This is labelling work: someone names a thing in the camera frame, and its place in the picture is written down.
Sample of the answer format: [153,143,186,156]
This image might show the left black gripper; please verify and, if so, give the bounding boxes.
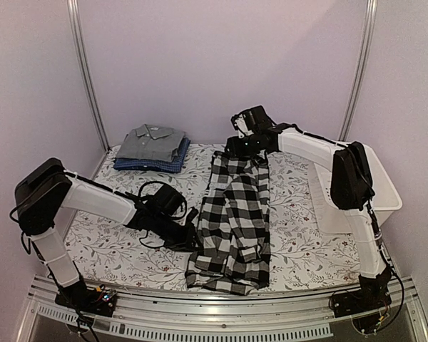
[152,213,204,252]

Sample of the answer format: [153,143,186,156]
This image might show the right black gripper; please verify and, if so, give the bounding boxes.
[225,132,262,158]

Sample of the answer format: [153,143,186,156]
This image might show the black white checkered shirt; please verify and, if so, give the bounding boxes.
[185,151,271,296]

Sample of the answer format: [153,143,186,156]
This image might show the blue checkered shirt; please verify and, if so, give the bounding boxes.
[113,138,191,174]

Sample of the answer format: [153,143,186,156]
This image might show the grey polo shirt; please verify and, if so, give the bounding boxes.
[116,124,186,162]

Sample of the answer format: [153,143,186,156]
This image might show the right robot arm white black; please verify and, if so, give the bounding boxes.
[225,123,392,311]

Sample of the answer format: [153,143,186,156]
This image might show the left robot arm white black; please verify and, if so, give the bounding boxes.
[9,157,200,309]

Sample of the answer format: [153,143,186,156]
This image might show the white plastic basket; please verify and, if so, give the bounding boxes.
[307,145,402,234]

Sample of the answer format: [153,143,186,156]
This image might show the floral patterned table cloth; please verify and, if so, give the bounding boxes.
[64,144,360,291]

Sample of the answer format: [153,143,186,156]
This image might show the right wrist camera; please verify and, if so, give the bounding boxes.
[230,105,273,138]

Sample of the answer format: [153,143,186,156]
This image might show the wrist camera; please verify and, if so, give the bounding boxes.
[153,185,187,217]
[230,105,273,138]

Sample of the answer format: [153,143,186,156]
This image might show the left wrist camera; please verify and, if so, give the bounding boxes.
[153,185,187,217]

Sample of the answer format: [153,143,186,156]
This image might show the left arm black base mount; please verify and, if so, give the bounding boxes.
[55,281,118,317]

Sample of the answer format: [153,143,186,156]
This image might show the right aluminium frame post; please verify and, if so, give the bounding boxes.
[338,0,378,141]

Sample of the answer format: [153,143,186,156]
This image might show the aluminium frame post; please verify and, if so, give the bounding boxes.
[338,0,378,141]
[66,0,111,152]

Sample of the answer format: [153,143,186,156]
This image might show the aluminium front rail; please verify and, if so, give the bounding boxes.
[16,276,428,341]

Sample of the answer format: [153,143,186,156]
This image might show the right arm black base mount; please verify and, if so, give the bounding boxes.
[328,286,392,318]

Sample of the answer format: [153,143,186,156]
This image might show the left aluminium frame post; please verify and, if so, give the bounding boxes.
[66,0,111,152]

